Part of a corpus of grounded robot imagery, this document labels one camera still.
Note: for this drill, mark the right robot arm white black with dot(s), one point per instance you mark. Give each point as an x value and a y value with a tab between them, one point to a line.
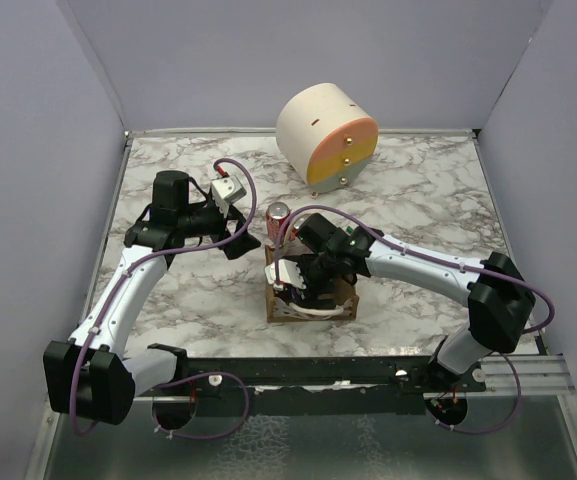
492	290

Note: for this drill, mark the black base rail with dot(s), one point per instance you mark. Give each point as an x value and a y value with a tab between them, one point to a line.
284	386

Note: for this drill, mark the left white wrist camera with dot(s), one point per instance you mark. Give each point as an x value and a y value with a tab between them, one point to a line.
226	191

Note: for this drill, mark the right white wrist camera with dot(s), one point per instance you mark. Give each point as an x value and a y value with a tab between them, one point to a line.
286	274

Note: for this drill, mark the red soda can front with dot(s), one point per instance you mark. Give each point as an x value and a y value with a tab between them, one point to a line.
293	239

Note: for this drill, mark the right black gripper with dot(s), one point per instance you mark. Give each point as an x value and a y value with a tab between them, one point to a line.
309	295

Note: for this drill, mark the red soda can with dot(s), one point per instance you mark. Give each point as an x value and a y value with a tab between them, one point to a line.
293	239
276	215

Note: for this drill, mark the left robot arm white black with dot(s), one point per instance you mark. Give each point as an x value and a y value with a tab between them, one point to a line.
87	375

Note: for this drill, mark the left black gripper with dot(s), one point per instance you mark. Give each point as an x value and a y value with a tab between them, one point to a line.
223	220

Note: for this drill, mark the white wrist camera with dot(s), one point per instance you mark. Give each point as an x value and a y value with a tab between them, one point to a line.
226	191
286	274

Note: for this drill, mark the round pastel drawer cabinet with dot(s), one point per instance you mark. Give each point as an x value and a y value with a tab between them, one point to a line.
326	137

